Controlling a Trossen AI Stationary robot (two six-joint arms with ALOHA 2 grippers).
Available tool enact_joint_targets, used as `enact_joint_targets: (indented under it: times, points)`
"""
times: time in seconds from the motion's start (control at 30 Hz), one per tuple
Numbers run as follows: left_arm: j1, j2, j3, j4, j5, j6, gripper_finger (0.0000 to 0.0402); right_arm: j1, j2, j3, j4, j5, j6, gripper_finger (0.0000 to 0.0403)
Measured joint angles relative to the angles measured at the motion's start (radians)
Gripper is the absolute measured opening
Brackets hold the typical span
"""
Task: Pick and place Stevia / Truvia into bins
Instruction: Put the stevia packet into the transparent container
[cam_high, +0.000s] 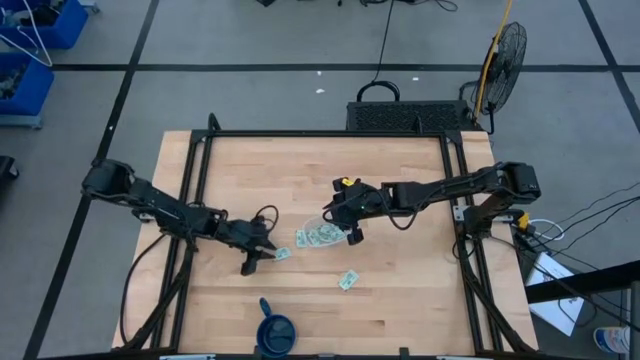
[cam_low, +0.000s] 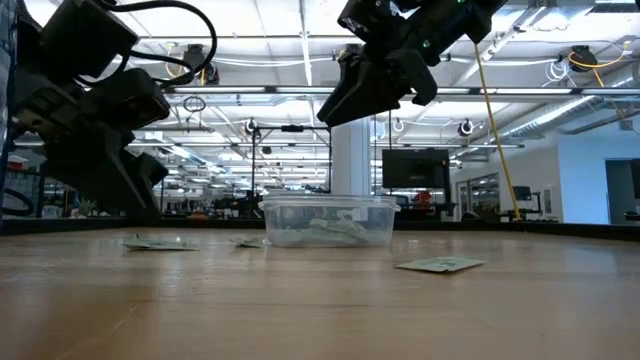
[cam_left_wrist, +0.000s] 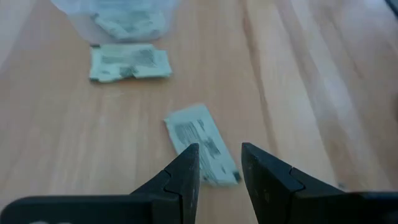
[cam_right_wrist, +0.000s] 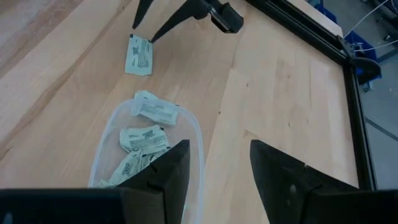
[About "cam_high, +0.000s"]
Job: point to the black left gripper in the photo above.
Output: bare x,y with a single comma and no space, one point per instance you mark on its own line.
242,235

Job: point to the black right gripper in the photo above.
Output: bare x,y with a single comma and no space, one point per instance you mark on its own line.
357,205

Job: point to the small banknote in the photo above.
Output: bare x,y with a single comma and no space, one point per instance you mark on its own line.
301,239

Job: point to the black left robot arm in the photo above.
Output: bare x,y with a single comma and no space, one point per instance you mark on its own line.
160,207

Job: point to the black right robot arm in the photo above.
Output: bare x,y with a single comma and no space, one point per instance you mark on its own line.
450,187

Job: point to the clear plastic bin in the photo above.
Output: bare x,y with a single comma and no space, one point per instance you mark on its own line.
312,222

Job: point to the blue ceramic mug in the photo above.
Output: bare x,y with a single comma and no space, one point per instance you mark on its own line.
275,335

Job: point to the black computer case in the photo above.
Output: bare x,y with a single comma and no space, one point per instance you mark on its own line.
400,116

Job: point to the white label strip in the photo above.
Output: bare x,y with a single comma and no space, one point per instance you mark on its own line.
187,357
465,357

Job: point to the yellow plug connector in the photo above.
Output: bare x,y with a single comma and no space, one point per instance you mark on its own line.
523,221

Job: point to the white paper booklet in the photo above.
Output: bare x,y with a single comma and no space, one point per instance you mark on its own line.
547,265

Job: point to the black floor fan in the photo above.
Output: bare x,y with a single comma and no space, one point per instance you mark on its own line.
506,65

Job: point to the black object at floor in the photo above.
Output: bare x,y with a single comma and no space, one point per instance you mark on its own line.
7,167

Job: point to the grey cart platform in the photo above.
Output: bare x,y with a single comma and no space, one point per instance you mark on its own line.
20,122

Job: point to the blue storage bin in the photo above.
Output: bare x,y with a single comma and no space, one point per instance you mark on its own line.
70,25
35,95

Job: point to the white plastic bottle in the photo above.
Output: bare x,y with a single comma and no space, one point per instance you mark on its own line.
612,340

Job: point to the black aluminium table frame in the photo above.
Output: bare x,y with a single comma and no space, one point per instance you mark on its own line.
325,134

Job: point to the black neighbouring frame bar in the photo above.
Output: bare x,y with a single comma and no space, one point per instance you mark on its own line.
585,282

